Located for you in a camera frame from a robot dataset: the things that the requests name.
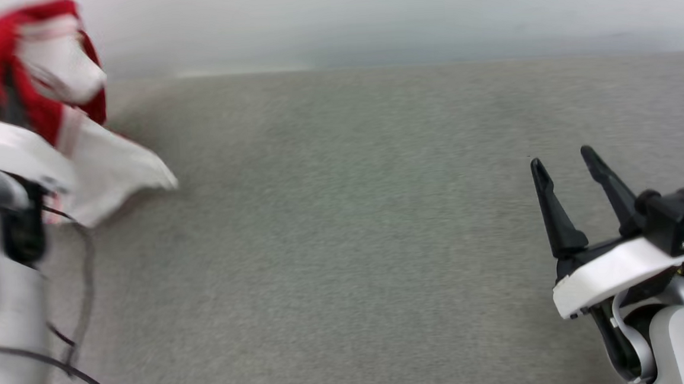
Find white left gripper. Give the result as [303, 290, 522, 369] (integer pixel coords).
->
[0, 57, 75, 197]

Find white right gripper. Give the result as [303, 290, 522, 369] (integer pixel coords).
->
[529, 140, 684, 323]

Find red and white jersey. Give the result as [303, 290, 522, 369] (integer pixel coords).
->
[0, 0, 181, 234]

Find white flat ribbon cable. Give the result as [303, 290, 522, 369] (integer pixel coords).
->
[611, 289, 658, 384]

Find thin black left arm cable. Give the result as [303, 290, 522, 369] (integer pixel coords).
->
[0, 200, 133, 384]

